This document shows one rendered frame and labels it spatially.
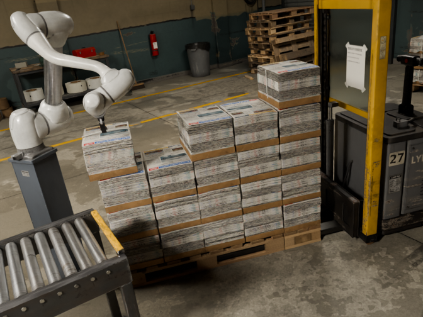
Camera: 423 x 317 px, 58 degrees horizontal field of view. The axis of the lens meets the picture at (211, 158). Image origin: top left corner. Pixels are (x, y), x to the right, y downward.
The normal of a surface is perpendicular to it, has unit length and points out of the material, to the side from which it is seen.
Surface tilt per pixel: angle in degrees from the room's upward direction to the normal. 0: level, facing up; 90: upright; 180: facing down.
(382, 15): 90
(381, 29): 90
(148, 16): 90
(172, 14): 90
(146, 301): 0
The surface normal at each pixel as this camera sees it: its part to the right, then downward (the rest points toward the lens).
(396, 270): -0.11, -0.91
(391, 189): 0.24, 0.36
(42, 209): -0.40, 0.40
